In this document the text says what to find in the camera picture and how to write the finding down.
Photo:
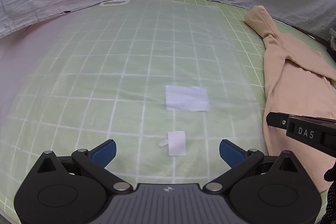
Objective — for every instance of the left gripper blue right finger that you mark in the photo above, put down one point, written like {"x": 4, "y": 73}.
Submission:
{"x": 241, "y": 163}

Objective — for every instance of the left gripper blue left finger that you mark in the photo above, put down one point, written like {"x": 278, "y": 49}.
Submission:
{"x": 92, "y": 165}

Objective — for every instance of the beige long sleeve shirt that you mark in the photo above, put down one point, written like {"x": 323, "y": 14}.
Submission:
{"x": 297, "y": 81}

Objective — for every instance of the small white tape strip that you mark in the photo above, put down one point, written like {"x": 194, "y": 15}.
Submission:
{"x": 176, "y": 142}

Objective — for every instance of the large white tape patch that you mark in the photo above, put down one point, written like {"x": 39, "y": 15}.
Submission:
{"x": 186, "y": 98}

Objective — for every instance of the green grid cutting mat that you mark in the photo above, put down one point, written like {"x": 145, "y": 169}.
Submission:
{"x": 157, "y": 82}

